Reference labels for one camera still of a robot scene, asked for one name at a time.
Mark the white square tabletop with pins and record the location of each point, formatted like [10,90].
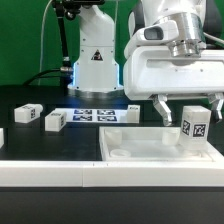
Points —
[157,144]

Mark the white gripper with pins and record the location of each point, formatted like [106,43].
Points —
[151,72]

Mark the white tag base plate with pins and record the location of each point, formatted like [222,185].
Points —
[93,115]

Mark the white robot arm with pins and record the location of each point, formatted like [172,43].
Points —
[96,69]

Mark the white obstacle fence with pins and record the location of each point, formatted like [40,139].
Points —
[72,158]

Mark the white block left edge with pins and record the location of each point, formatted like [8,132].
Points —
[1,137]

